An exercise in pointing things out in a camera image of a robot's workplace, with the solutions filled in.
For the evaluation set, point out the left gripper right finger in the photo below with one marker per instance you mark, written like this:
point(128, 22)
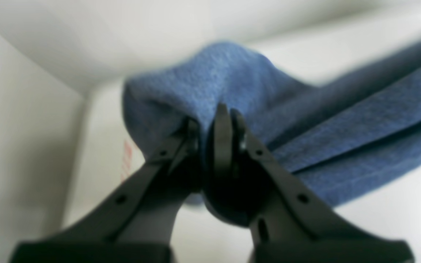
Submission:
point(247, 187)

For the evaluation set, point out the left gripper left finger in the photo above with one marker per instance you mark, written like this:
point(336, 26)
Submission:
point(134, 223)

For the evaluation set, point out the dark blue T-shirt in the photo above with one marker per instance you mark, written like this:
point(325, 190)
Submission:
point(342, 140)

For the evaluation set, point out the red tape rectangle marking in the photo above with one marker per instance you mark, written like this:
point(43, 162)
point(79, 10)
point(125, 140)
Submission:
point(127, 156)

